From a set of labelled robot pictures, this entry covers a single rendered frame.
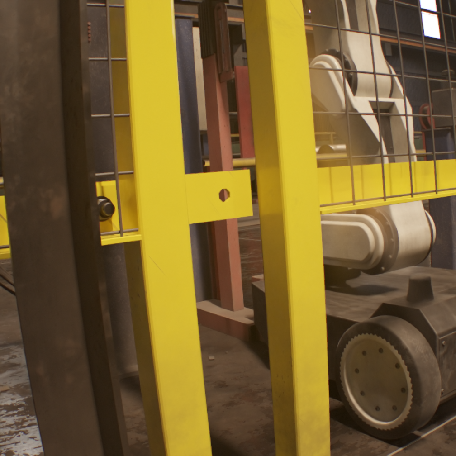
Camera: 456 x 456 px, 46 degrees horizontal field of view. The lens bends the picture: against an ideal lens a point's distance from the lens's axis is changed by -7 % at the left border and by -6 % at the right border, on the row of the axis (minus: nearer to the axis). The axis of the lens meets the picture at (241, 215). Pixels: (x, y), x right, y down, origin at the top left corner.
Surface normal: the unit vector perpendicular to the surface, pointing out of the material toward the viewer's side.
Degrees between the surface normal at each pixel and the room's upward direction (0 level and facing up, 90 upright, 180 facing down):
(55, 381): 90
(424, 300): 81
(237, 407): 0
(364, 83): 102
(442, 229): 90
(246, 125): 90
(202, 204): 90
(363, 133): 111
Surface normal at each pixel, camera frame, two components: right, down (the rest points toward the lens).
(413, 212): 0.49, -0.28
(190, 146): 0.56, 0.02
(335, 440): -0.07, -0.99
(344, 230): -0.84, 0.11
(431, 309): 0.32, -0.68
